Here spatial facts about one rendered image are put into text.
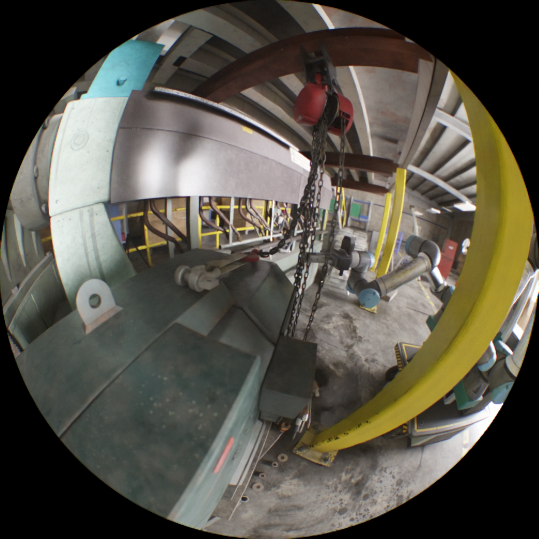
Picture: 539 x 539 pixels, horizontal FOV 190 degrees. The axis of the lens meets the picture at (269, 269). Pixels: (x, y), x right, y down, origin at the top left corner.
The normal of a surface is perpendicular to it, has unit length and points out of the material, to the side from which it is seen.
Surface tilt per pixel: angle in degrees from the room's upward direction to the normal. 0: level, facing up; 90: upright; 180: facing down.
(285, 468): 0
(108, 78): 90
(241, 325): 45
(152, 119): 78
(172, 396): 0
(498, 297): 90
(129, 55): 90
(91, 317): 90
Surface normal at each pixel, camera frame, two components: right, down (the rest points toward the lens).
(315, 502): 0.09, -0.91
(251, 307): 0.74, -0.51
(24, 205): 0.52, 0.85
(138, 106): 0.81, 0.11
